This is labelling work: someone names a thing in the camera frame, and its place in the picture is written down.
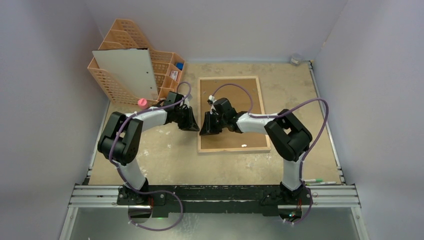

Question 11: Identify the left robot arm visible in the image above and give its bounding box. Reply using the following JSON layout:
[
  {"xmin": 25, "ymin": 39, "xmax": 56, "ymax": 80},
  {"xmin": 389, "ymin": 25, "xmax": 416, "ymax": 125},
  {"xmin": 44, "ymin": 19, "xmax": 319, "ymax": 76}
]
[{"xmin": 97, "ymin": 91, "xmax": 200, "ymax": 205}]

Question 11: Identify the orange plastic desk organizer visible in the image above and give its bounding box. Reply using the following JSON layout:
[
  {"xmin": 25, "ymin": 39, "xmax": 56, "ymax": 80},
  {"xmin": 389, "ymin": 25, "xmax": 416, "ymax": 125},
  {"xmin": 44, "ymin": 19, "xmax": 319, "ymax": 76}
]
[{"xmin": 87, "ymin": 18, "xmax": 185, "ymax": 107}]

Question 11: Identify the blue item in organizer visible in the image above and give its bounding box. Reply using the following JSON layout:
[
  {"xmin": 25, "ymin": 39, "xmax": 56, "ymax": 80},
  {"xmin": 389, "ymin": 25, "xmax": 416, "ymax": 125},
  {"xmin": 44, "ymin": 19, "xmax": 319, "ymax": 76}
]
[{"xmin": 175, "ymin": 62, "xmax": 184, "ymax": 71}]

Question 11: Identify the white wooden picture frame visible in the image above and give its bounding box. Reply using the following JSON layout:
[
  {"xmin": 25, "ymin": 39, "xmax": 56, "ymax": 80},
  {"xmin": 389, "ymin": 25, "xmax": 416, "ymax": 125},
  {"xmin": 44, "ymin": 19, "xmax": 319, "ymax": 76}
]
[{"xmin": 197, "ymin": 76, "xmax": 272, "ymax": 156}]

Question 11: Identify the red white small box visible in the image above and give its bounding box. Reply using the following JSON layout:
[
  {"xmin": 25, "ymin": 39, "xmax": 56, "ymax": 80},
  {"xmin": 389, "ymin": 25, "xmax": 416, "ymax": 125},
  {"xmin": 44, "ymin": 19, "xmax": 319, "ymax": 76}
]
[{"xmin": 169, "ymin": 70, "xmax": 179, "ymax": 82}]

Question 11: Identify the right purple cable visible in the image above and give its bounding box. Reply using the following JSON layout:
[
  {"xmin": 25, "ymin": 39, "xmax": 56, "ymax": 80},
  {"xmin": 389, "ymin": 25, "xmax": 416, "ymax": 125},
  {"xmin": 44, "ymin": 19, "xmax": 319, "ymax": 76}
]
[{"xmin": 210, "ymin": 83, "xmax": 330, "ymax": 186}]

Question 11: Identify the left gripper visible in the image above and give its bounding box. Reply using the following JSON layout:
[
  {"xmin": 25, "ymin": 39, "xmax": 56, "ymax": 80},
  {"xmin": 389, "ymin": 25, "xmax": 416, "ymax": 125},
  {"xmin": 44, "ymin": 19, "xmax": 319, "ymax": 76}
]
[{"xmin": 174, "ymin": 106, "xmax": 199, "ymax": 132}]

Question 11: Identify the white board in organizer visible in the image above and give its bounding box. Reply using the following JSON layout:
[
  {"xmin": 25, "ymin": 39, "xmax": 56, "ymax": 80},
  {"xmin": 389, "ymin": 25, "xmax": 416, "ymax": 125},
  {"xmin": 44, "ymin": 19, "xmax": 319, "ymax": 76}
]
[{"xmin": 92, "ymin": 48, "xmax": 159, "ymax": 100}]

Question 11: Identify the white marker pen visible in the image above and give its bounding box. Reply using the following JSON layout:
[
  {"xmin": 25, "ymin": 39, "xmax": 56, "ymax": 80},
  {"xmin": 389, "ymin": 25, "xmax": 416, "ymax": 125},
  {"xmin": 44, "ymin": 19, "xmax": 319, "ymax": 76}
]
[{"xmin": 319, "ymin": 181, "xmax": 337, "ymax": 185}]

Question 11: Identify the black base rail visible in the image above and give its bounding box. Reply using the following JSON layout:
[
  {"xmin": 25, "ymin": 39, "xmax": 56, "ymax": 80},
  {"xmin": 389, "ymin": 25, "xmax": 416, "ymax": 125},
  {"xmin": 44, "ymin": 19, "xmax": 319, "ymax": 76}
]
[{"xmin": 67, "ymin": 184, "xmax": 362, "ymax": 218}]

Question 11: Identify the pink capped small bottle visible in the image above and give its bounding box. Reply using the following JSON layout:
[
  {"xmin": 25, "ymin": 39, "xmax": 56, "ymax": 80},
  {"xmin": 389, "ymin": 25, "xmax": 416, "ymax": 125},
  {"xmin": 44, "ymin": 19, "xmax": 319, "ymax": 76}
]
[{"xmin": 137, "ymin": 98, "xmax": 149, "ymax": 110}]

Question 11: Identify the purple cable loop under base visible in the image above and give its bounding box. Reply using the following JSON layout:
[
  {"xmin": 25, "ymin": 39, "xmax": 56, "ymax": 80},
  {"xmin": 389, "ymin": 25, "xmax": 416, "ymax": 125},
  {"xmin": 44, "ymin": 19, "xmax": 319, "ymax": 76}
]
[{"xmin": 128, "ymin": 190, "xmax": 185, "ymax": 232}]

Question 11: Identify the green capped marker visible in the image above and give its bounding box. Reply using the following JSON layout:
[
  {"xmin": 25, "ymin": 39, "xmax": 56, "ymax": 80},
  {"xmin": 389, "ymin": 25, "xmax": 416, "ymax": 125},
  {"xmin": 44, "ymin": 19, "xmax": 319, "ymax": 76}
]
[{"xmin": 305, "ymin": 178, "xmax": 323, "ymax": 184}]

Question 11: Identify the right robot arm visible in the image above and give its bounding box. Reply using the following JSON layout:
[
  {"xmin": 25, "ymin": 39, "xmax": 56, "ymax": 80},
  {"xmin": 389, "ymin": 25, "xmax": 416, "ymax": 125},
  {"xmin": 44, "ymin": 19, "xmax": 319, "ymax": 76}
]
[{"xmin": 199, "ymin": 95, "xmax": 313, "ymax": 204}]

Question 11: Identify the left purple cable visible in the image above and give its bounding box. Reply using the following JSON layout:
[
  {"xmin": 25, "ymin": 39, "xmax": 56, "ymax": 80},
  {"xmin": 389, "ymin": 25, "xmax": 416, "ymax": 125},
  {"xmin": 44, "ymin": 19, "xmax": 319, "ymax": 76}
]
[{"xmin": 108, "ymin": 81, "xmax": 193, "ymax": 195}]

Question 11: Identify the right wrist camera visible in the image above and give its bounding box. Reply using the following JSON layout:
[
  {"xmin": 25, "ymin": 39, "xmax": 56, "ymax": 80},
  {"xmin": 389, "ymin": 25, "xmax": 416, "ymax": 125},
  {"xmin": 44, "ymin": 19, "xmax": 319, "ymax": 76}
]
[{"xmin": 207, "ymin": 95, "xmax": 216, "ymax": 106}]

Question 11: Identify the small clear jar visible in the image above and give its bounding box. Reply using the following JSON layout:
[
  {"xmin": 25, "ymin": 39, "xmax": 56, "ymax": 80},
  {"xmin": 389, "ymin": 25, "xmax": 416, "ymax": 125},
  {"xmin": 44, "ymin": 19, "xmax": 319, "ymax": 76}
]
[{"xmin": 290, "ymin": 53, "xmax": 303, "ymax": 66}]

